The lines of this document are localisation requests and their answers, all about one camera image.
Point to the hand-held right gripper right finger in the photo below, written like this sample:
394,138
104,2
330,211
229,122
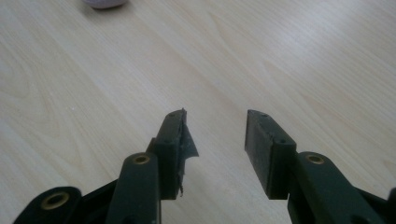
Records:
271,161

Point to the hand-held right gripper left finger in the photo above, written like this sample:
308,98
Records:
168,161

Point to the pale purple round object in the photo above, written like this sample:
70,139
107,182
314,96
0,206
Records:
104,3

